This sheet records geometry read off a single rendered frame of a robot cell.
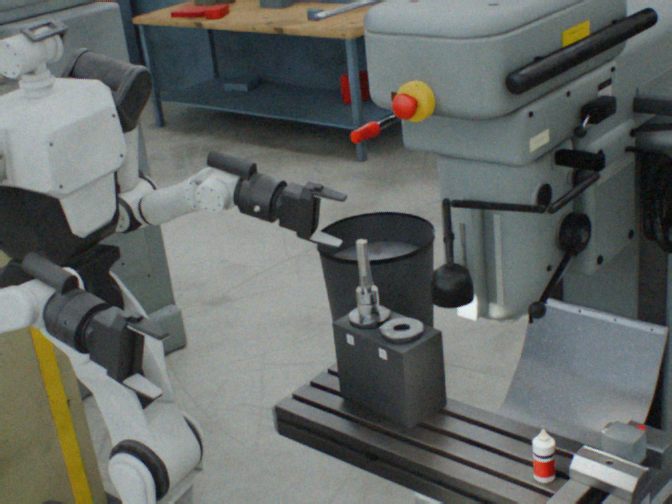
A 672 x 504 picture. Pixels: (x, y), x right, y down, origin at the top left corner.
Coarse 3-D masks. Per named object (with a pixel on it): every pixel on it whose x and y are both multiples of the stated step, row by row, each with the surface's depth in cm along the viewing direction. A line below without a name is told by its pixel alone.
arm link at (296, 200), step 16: (256, 192) 194; (272, 192) 193; (288, 192) 192; (304, 192) 191; (256, 208) 194; (272, 208) 194; (288, 208) 193; (304, 208) 191; (288, 224) 196; (304, 224) 194
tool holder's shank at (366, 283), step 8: (360, 240) 211; (360, 248) 210; (368, 248) 211; (360, 256) 211; (368, 256) 211; (360, 264) 212; (368, 264) 212; (360, 272) 213; (368, 272) 212; (360, 280) 213; (368, 280) 213; (368, 288) 214
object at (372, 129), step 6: (384, 120) 162; (390, 120) 163; (396, 120) 164; (366, 126) 159; (372, 126) 159; (378, 126) 160; (384, 126) 162; (354, 132) 157; (360, 132) 157; (366, 132) 158; (372, 132) 159; (378, 132) 160; (354, 138) 157; (360, 138) 157; (366, 138) 158
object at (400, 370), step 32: (352, 320) 216; (384, 320) 215; (416, 320) 213; (352, 352) 217; (384, 352) 208; (416, 352) 206; (352, 384) 221; (384, 384) 212; (416, 384) 209; (416, 416) 211
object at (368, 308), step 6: (360, 300) 214; (366, 300) 214; (372, 300) 214; (378, 300) 216; (360, 306) 215; (366, 306) 214; (372, 306) 214; (378, 306) 216; (360, 312) 216; (366, 312) 215; (372, 312) 215; (378, 312) 216; (366, 318) 215; (372, 318) 215
